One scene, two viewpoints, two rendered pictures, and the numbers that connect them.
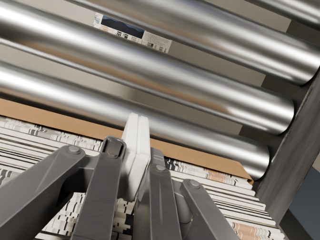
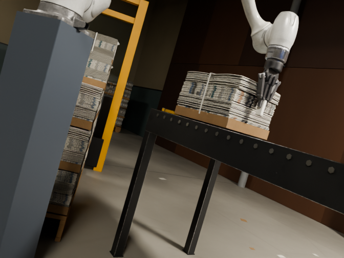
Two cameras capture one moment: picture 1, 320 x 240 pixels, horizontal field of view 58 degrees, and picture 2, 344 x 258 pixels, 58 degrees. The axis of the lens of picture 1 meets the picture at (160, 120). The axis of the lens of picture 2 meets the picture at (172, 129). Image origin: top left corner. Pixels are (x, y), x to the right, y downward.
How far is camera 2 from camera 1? 1.38 m
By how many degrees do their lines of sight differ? 79
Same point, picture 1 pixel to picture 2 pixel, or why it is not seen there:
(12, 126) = (262, 126)
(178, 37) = not seen: hidden behind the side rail
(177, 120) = not seen: hidden behind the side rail
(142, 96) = not seen: outside the picture
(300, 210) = (42, 211)
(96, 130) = (252, 130)
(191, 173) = (239, 119)
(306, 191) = (22, 237)
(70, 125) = (256, 131)
